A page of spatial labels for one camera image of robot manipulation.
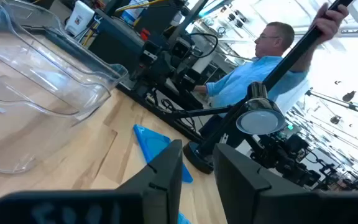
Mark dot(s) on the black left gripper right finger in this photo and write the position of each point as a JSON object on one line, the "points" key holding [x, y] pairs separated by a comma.
{"points": [[275, 205]]}

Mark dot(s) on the white plastic jug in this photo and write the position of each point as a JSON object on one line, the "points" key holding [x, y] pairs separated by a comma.
{"points": [[79, 18]]}

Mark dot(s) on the black background robot station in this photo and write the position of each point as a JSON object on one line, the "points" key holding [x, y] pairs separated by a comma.
{"points": [[291, 161]]}

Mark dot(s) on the person's hand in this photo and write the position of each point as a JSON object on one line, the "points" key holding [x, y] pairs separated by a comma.
{"points": [[200, 89], [329, 21]]}

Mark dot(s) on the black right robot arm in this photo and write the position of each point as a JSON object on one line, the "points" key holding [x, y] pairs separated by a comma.
{"points": [[163, 67]]}

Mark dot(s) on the person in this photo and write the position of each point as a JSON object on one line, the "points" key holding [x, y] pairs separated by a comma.
{"points": [[244, 77]]}

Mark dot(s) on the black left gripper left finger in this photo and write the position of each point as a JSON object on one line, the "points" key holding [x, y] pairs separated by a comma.
{"points": [[104, 208]]}

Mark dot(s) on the clear plastic bin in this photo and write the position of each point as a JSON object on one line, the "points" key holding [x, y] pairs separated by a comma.
{"points": [[26, 77], [117, 73]]}

